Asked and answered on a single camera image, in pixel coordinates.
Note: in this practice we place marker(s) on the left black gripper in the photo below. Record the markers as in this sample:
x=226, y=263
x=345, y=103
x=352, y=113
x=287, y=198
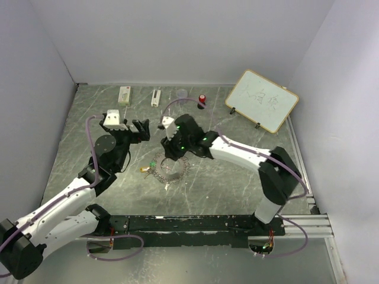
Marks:
x=142, y=127

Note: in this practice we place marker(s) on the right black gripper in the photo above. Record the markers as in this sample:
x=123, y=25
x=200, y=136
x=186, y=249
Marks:
x=170, y=151

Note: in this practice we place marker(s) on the metal disc with keyrings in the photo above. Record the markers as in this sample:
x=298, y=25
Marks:
x=167, y=170

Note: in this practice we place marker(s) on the key with yellow tag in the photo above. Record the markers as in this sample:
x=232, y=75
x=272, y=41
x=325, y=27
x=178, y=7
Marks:
x=146, y=170

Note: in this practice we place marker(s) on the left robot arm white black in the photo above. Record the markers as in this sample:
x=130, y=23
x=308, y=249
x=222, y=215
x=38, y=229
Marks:
x=69, y=215

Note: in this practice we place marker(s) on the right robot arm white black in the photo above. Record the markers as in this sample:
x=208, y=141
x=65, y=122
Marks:
x=278, y=174

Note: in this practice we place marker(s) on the green white staples box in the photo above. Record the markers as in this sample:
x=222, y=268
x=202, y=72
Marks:
x=124, y=96

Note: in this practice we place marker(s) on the white stapler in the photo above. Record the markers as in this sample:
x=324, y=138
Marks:
x=155, y=98

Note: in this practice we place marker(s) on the red black stamp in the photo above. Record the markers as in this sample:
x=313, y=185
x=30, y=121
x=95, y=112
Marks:
x=202, y=100

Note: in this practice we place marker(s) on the clear jar of paperclips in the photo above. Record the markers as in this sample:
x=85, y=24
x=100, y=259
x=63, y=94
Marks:
x=181, y=93

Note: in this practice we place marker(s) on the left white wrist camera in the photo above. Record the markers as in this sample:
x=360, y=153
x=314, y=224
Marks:
x=112, y=120

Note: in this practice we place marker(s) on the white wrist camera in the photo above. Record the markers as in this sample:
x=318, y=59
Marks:
x=168, y=124
x=112, y=120

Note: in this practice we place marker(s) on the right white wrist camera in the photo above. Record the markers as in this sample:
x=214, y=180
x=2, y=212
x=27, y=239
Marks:
x=168, y=124

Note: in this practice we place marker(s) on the small whiteboard yellow frame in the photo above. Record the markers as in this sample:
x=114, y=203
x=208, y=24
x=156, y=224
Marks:
x=261, y=101

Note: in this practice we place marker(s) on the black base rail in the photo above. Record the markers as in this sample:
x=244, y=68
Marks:
x=190, y=230

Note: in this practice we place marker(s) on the aluminium frame rail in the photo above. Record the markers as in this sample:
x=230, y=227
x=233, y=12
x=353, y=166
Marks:
x=314, y=224

